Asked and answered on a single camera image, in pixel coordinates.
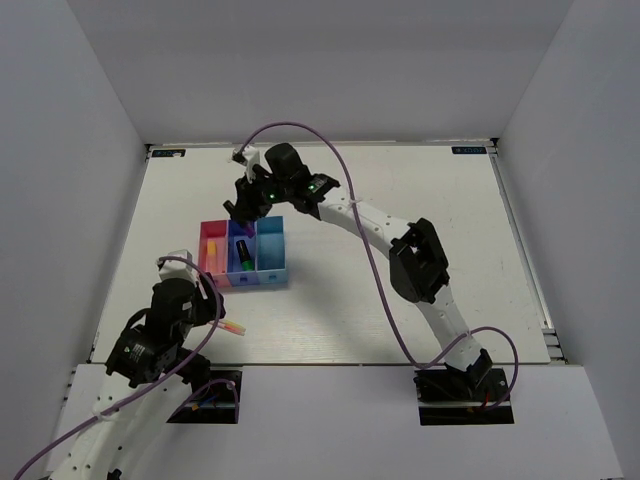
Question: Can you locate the green capped black highlighter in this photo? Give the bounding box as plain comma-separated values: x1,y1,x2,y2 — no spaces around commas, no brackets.
236,240,254,271

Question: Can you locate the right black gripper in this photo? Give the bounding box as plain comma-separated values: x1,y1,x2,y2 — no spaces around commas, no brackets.
231,169,293,223

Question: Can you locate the light blue container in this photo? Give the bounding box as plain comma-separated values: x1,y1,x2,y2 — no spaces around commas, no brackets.
256,216,288,285

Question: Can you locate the yellow pink highlighter pen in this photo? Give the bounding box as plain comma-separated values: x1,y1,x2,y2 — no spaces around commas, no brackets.
218,321,246,336

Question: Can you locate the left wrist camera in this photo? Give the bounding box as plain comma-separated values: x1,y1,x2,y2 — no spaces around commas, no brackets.
156,249,198,286

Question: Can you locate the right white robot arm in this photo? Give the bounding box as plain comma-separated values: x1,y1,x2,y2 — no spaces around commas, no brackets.
224,143,493,399

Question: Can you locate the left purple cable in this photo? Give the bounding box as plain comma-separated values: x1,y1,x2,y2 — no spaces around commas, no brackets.
9,255,240,480

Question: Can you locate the right blue corner label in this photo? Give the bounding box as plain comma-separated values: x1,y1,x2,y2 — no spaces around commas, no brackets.
451,145,487,155

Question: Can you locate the blue corner label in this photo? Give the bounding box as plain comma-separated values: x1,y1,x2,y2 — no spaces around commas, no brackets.
451,145,487,155
151,149,186,158

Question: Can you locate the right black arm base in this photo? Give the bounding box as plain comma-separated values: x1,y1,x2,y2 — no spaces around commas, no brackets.
413,368,515,426

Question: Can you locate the orange capped highlighter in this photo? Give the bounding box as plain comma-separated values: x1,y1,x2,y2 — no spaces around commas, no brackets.
215,237,227,274
206,239,218,274

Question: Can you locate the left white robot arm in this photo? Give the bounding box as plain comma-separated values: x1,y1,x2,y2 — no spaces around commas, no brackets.
49,275,225,479

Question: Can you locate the dark blue container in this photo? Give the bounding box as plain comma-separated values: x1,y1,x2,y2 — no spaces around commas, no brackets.
227,221,258,287

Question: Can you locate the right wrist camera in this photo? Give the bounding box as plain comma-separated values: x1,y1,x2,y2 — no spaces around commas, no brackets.
231,146,260,183

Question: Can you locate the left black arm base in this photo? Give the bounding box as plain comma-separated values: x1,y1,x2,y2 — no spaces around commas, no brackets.
168,369,243,425

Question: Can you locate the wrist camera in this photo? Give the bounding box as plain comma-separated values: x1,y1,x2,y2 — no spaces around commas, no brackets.
231,146,260,183
156,249,198,286

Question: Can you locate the pink container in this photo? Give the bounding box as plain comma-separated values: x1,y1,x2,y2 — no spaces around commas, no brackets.
198,220,231,289

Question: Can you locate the left blue corner label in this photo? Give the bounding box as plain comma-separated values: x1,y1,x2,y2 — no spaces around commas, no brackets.
151,149,186,158

